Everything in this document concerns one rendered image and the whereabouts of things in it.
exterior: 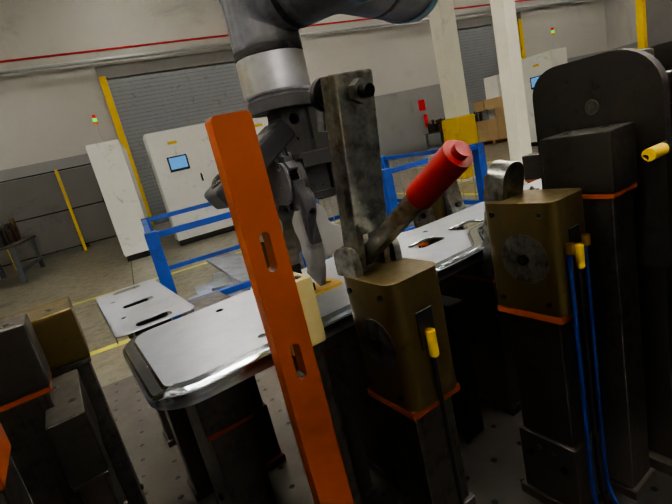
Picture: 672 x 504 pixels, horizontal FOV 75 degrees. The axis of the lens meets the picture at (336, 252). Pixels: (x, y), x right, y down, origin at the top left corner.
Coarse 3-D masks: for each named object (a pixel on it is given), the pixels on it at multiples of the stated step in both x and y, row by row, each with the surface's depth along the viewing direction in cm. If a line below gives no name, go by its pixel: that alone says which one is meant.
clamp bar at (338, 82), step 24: (360, 72) 34; (312, 96) 36; (336, 96) 33; (360, 96) 33; (336, 120) 34; (360, 120) 35; (336, 144) 35; (360, 144) 35; (336, 168) 36; (360, 168) 36; (336, 192) 37; (360, 192) 36; (360, 216) 37; (384, 216) 38; (360, 240) 37
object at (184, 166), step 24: (264, 120) 830; (168, 144) 761; (192, 144) 778; (168, 168) 765; (192, 168) 783; (216, 168) 801; (168, 192) 770; (192, 192) 788; (192, 216) 793; (192, 240) 801
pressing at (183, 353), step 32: (448, 224) 70; (480, 224) 64; (416, 256) 57; (448, 256) 54; (480, 256) 54; (192, 320) 53; (224, 320) 50; (256, 320) 48; (352, 320) 44; (128, 352) 48; (160, 352) 45; (192, 352) 43; (224, 352) 42; (256, 352) 39; (160, 384) 39; (192, 384) 36; (224, 384) 37
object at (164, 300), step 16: (128, 288) 78; (144, 288) 75; (160, 288) 73; (112, 304) 70; (128, 304) 68; (144, 304) 65; (160, 304) 63; (176, 304) 61; (112, 320) 61; (128, 320) 59; (160, 320) 56
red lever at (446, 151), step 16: (448, 144) 28; (464, 144) 28; (432, 160) 29; (448, 160) 27; (464, 160) 28; (432, 176) 29; (448, 176) 28; (416, 192) 30; (432, 192) 30; (400, 208) 33; (416, 208) 32; (384, 224) 35; (400, 224) 34; (368, 240) 38; (384, 240) 36; (368, 256) 38
